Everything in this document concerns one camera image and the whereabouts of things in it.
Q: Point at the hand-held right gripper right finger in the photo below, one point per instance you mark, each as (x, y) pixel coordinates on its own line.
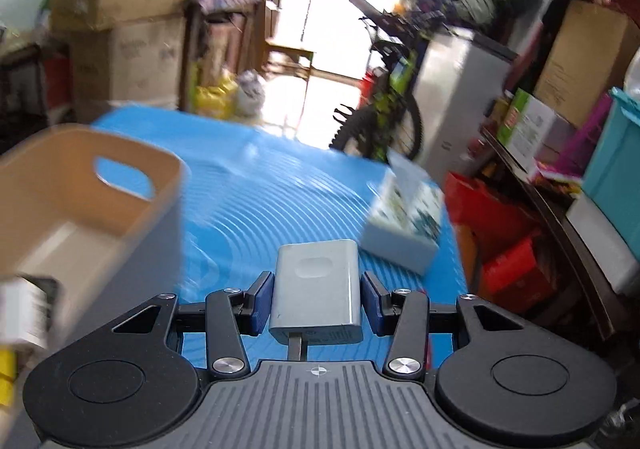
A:
(372, 304)

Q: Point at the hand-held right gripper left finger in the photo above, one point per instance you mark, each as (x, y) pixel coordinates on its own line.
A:
(262, 306)

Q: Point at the white charger plug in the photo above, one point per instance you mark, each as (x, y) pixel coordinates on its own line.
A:
(315, 294)

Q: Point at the beige plastic storage basket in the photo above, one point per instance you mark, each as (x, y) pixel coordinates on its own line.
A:
(60, 199)

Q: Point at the printed tissue pack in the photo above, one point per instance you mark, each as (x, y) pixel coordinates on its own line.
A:
(405, 234)

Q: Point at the blue silicone mat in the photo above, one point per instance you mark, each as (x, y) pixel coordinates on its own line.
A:
(260, 179)

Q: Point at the flat red gift box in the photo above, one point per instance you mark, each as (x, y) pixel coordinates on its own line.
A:
(480, 209)

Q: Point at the small red gift box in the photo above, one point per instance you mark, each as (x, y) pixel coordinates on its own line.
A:
(520, 274)

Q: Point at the dark wooden shelf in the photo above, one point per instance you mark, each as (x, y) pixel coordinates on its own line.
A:
(565, 229)

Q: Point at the green and black bicycle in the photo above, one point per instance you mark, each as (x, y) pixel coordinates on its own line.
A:
(395, 94)

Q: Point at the yellow plastic jugs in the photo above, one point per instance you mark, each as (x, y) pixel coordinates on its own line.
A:
(215, 99)

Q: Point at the white plastic bag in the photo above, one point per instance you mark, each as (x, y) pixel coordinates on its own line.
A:
(250, 91)

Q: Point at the white cabinet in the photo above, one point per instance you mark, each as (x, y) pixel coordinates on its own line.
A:
(460, 99)

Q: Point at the green and white box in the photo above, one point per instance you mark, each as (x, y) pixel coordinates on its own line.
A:
(535, 129)

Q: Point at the wooden chair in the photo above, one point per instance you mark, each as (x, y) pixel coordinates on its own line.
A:
(290, 64)

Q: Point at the tall plain cardboard box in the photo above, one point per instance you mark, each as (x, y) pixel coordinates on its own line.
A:
(130, 61)

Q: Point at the pink plastic basket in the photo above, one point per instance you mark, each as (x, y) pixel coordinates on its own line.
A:
(587, 134)

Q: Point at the cluttered wooden rack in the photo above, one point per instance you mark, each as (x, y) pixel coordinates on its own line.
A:
(220, 29)

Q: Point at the teal plastic bin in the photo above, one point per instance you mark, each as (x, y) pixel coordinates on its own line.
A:
(615, 154)

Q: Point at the large brown cardboard box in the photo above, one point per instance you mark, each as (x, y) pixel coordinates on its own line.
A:
(585, 59)

